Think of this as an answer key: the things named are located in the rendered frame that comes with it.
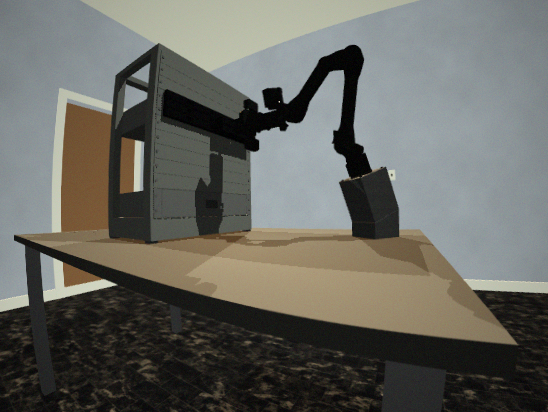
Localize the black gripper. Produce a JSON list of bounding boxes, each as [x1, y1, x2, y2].
[[233, 99, 270, 152]]

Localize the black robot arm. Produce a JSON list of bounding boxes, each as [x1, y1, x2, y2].
[[239, 45, 372, 179]]

